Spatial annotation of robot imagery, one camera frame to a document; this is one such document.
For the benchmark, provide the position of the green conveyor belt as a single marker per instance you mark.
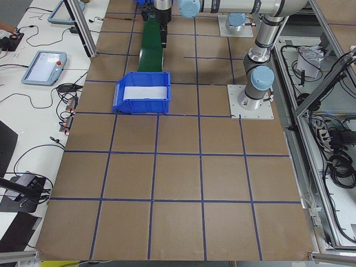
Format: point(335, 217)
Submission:
point(151, 53)

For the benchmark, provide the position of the white foam pad left bin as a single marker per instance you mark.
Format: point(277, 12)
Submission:
point(145, 92)

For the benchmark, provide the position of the teach pendant far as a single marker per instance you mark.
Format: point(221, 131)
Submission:
point(60, 15)

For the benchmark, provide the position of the teach pendant near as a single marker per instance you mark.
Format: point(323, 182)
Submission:
point(45, 68)

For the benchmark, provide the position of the blue plastic bin right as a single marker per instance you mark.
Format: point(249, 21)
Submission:
point(143, 2)

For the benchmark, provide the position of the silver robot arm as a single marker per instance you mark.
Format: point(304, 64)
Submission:
point(259, 76)
point(235, 20)

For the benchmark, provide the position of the blue plastic bin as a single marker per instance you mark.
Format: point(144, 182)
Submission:
point(142, 105)
point(143, 2)

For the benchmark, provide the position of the teach pendant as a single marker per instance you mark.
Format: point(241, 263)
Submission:
point(45, 68)
point(60, 15)

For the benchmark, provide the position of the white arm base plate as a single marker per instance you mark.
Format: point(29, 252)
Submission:
point(244, 32)
point(242, 107)

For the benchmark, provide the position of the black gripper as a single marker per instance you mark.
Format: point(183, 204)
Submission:
point(163, 16)

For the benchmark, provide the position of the blue plastic bin left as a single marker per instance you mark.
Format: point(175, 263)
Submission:
point(142, 105)

